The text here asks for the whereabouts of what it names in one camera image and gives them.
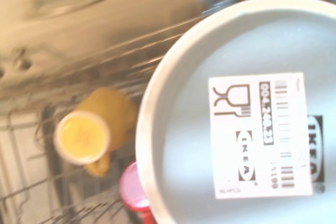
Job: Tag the cream kitchen cabinet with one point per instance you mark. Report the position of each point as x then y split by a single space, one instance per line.
78 27

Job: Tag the red mug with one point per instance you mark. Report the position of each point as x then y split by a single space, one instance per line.
132 187

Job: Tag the grey mug with label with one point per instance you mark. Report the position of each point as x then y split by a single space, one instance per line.
183 103

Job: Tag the round metal knob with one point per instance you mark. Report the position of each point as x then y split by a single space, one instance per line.
25 63

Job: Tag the yellow mug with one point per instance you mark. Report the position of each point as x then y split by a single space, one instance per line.
105 113

